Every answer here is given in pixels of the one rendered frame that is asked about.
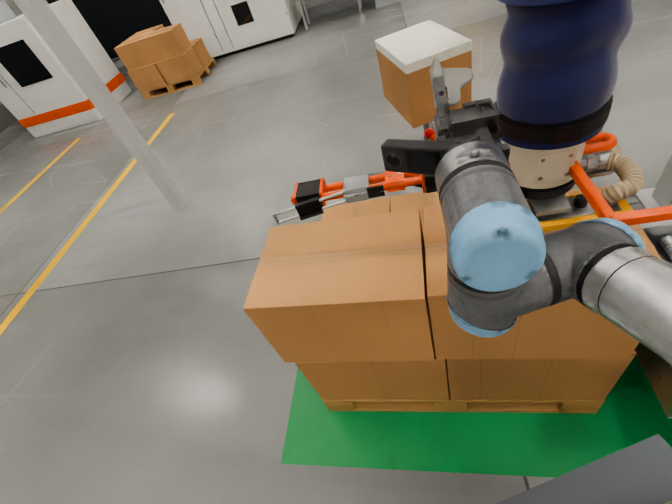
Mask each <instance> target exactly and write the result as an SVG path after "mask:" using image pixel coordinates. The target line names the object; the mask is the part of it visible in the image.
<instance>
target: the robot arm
mask: <svg viewBox="0 0 672 504"><path fill-rule="evenodd" d="M429 73H430V78H431V85H432V90H433V97H434V105H435V108H436V111H437V114H434V125H435V139H436V141H431V140H406V139H387V140H386V141H385V142H384V143H383V144H382V145H381V152H382V157H383V162H384V168H385V170H386V171H391V172H402V173H413V174H423V175H434V176H435V183H436V187H437V192H438V197H439V201H440V205H441V210H442V215H443V220H444V224H445V230H446V239H447V283H448V291H447V294H446V299H447V303H448V306H449V311H450V314H451V317H452V319H453V320H454V321H455V323H456V324H457V325H458V326H459V327H460V328H462V329H463V330H464V331H466V332H468V333H470V334H472V335H475V336H479V337H487V338H490V337H497V336H500V335H503V334H505V333H506V332H508V331H509V330H510V329H511V328H512V327H513V326H514V325H515V323H516V321H517V317H518V316H521V315H524V314H527V313H530V312H533V311H536V310H539V309H542V308H545V307H549V306H552V305H555V304H558V303H561V302H564V301H567V300H570V299H575V300H577V301H578V302H579V303H581V304H582V305H583V306H585V307H587V308H588V309H589V310H591V311H592V312H594V313H597V314H600V315H601V316H603V317H604V318H606V319H607V320H608V321H610V322H611V323H613V324H614V325H616V326H617V327H619V328H620V329H621V330H623V331H624V332H626V333H627V334H629V335H630V336H631V337H633V338H634V339H636V340H637V341H639V342H640V343H641V344H643V345H644V346H646V347H647V348H649V349H650V350H651V351H653V352H654V353H656V354H657V355H659V356H660V357H662V358H663V359H664V360H666V361H667V362H669V363H670V364H672V264H671V263H669V262H667V261H664V260H662V259H660V258H657V257H655V256H653V255H652V254H650V253H649V252H648V251H647V250H646V247H645V244H644V242H643V241H642V239H641V237H640V236H639V235H638V234H637V233H636V232H635V231H634V230H632V229H631V228H630V227H629V226H628V225H627V224H625V223H623V222H621V221H619V220H616V219H612V218H595V219H592V220H584V221H580V222H577V223H575V224H573V225H571V226H570V227H567V228H564V229H561V230H558V231H555V232H552V233H550V234H547V235H544V234H543V230H542V227H541V225H540V223H539V221H538V220H537V218H536V217H535V216H534V214H533V213H532V211H531V209H530V207H529V205H528V203H527V201H526V199H525V197H524V195H523V193H522V190H521V188H520V186H519V184H518V182H517V180H516V178H515V176H514V173H513V171H512V169H511V167H510V165H509V162H508V160H509V155H510V147H509V145H508V143H504V144H502V143H501V141H500V139H499V138H500V137H501V133H500V132H501V131H502V125H501V123H500V122H499V112H498V110H497V108H496V107H495V105H494V103H493V101H492V99H491V97H490V98H486V99H481V100H476V101H471V102H467V103H462V108H459V109H454V110H450V111H449V107H454V106H456V105H458V104H459V102H460V100H461V93H460V90H461V88H462V87H463V86H465V85H466V84H467V83H469V82H470V81H471V80H472V79H473V71H472V70H471V69H470V68H443V67H441V65H440V62H439V59H438V57H437V58H434V59H433V62H432V64H431V67H430V69H429ZM445 90H447V96H448V99H447V96H446V91H445ZM499 125H500V128H501V130H500V131H499ZM499 134H500V136H499Z"/></svg>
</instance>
